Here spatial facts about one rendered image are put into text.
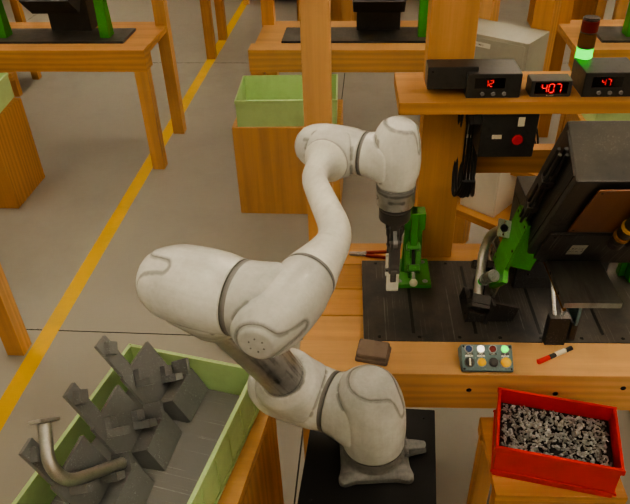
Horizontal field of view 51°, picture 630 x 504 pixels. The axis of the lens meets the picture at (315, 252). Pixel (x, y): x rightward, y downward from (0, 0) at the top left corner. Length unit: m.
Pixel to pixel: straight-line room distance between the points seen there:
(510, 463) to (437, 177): 0.96
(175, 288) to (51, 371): 2.48
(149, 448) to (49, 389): 1.65
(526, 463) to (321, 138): 1.00
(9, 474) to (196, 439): 1.39
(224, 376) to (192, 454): 0.24
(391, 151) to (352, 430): 0.64
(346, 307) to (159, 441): 0.77
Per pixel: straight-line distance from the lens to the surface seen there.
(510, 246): 2.06
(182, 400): 1.95
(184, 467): 1.88
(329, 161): 1.44
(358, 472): 1.67
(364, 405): 1.50
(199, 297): 1.05
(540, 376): 2.06
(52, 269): 4.21
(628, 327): 2.30
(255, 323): 0.98
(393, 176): 1.45
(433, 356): 2.04
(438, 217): 2.36
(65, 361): 3.55
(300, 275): 1.04
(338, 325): 2.15
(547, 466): 1.87
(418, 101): 2.03
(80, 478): 1.69
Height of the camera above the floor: 2.33
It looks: 36 degrees down
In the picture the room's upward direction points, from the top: 2 degrees counter-clockwise
